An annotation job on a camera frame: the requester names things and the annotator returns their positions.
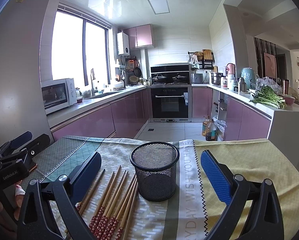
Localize kitchen faucet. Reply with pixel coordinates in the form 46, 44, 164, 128
90, 68, 95, 97

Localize left hand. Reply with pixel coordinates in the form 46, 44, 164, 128
0, 180, 25, 224

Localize patterned tablecloth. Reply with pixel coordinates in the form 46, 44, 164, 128
17, 136, 299, 239

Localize white microwave oven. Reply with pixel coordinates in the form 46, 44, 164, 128
41, 78, 77, 114

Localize cooking oil bottle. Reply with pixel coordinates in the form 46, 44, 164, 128
201, 115, 210, 137

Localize black mesh utensil holder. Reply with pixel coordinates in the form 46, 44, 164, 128
130, 141, 180, 202

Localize black built-in oven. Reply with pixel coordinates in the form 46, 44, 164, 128
149, 85, 192, 122

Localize green leafy vegetables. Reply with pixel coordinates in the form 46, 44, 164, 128
250, 86, 286, 109

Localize steel cooking pot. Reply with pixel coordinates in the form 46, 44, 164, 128
210, 72, 223, 86

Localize teal electric kettle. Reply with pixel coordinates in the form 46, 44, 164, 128
241, 67, 257, 89

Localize pink thermos jug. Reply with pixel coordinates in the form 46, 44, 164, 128
226, 63, 236, 76

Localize black range hood stove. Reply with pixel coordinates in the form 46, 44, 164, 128
150, 63, 190, 85

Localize white water heater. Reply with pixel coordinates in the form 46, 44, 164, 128
117, 32, 130, 56

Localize wall spice rack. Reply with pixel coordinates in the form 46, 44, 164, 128
187, 49, 214, 70

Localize pink wall cabinet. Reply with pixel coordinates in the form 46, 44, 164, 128
124, 24, 154, 49

